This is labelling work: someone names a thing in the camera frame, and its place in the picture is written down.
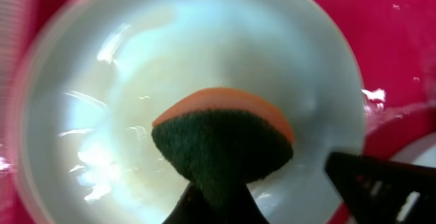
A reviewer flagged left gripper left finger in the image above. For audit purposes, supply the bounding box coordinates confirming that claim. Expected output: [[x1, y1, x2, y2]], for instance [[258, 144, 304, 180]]
[[163, 183, 208, 224]]

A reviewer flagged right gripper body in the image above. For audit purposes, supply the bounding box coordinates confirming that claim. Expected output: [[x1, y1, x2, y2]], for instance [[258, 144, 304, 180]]
[[325, 152, 435, 224]]

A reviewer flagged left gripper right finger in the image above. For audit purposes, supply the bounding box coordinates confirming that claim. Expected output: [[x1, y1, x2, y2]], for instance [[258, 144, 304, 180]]
[[227, 185, 269, 224]]

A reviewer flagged white plate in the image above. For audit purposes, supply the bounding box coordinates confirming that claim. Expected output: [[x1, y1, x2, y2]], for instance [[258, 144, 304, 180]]
[[5, 0, 365, 223], [391, 133, 436, 168]]

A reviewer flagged green orange sponge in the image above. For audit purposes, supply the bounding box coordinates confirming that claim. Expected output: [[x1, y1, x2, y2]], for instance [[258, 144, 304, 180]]
[[151, 87, 294, 208]]

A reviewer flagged red plastic serving tray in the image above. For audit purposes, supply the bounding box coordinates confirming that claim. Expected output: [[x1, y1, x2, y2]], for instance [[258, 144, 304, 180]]
[[1, 0, 435, 223]]

